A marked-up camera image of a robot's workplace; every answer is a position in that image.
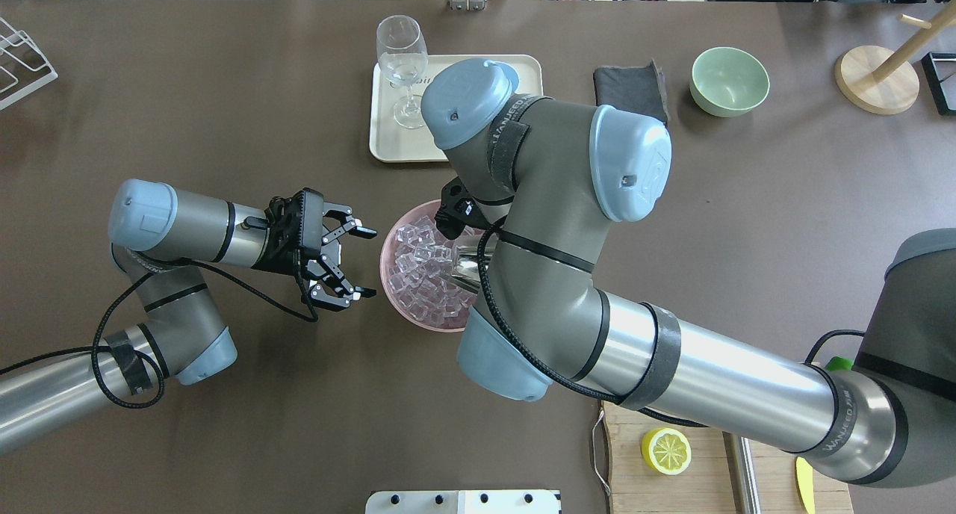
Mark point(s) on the wooden mug tree stand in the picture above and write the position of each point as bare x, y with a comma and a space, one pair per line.
883, 81

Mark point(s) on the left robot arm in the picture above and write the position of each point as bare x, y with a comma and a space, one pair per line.
164, 239

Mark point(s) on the white wire rack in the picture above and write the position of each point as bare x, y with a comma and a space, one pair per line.
24, 66

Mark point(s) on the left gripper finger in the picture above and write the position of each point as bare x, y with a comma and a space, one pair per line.
348, 224
327, 286

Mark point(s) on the light blue cup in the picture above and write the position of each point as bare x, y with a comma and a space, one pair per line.
510, 74

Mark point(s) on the clear wine glass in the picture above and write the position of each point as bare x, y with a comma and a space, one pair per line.
403, 59

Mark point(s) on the cream serving tray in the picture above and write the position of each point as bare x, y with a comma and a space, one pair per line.
391, 143

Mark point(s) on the black frame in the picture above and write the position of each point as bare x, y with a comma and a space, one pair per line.
943, 96

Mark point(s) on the yellow plastic knife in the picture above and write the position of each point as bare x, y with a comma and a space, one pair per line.
805, 484

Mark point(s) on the green lime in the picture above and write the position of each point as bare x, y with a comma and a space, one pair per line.
839, 363

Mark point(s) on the green bowl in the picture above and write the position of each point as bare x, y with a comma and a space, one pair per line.
727, 82

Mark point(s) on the steel ice scoop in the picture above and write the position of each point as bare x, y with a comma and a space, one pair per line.
463, 269

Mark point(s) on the clear ice cubes pile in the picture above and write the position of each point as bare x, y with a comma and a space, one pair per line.
426, 275

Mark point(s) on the pink bowl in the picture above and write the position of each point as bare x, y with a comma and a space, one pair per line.
411, 312

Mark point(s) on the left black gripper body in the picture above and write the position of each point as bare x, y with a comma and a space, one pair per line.
317, 261

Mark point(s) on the grey folded cloth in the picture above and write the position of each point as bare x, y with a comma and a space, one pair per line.
635, 89

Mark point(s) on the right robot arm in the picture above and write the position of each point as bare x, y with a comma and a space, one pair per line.
551, 177

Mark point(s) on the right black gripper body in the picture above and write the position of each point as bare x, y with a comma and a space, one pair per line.
452, 209

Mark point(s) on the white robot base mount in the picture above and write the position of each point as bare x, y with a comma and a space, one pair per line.
466, 501

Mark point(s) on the bamboo cutting board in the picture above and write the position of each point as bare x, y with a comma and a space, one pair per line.
707, 486

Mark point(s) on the half lemon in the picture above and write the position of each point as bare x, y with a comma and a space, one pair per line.
666, 450

